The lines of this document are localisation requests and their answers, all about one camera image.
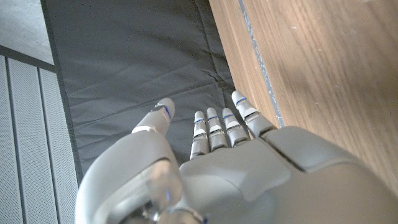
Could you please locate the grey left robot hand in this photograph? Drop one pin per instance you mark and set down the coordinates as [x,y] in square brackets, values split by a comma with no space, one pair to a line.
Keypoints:
[236,186]

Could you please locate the black fabric curtain backdrop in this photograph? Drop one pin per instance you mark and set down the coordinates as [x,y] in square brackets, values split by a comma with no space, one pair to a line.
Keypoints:
[133,56]

